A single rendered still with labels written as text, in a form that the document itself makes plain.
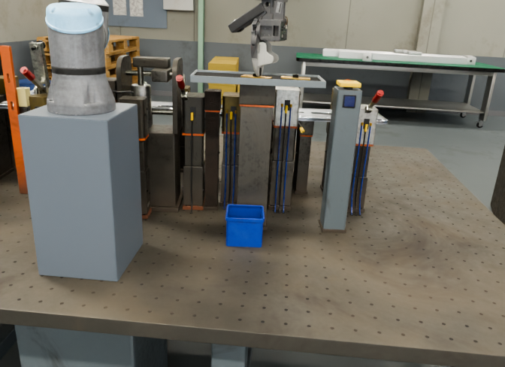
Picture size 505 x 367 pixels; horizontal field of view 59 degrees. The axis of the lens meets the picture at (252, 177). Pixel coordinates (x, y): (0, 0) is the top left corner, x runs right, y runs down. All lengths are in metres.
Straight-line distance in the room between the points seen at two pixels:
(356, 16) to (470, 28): 1.71
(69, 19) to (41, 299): 0.62
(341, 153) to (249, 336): 0.61
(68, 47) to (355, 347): 0.87
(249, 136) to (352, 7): 6.25
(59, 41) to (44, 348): 0.74
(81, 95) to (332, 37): 6.54
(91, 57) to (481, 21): 7.21
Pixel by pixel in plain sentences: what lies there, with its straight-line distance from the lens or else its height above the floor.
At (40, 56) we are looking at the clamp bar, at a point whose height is 1.17.
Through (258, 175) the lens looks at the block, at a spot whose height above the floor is 0.88.
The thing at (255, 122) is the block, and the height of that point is 1.04.
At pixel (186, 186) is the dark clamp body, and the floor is 0.78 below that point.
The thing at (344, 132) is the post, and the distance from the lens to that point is 1.33.
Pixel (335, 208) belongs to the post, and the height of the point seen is 0.78.
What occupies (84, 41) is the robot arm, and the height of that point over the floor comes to 1.26.
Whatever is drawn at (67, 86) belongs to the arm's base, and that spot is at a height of 1.16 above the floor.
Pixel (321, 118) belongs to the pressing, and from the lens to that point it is 1.59.
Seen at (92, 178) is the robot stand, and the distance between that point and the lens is 1.07.
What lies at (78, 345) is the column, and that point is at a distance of 1.26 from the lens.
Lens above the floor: 1.32
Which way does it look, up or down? 20 degrees down
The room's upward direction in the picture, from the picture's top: 3 degrees clockwise
